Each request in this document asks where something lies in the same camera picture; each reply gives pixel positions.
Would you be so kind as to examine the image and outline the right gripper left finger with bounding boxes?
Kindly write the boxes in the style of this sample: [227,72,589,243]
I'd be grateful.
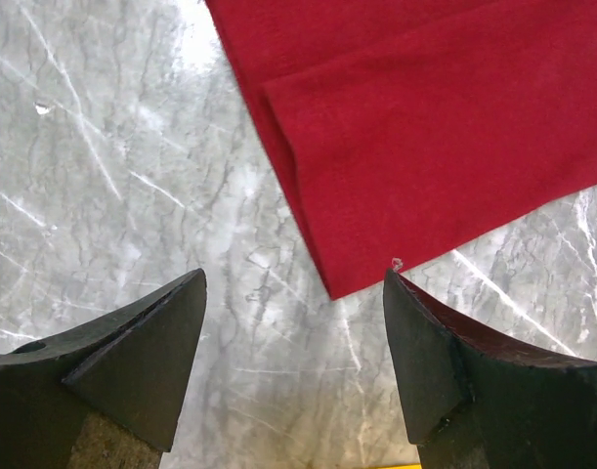
[0,269,207,468]

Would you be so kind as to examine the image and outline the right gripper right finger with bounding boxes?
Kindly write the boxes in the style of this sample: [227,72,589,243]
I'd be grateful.
[383,271,597,468]

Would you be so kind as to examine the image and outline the red t shirt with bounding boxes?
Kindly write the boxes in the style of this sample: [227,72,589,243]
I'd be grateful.
[208,1,597,299]

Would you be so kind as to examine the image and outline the yellow plastic tray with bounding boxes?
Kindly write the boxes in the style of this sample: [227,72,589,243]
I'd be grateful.
[373,463,422,469]

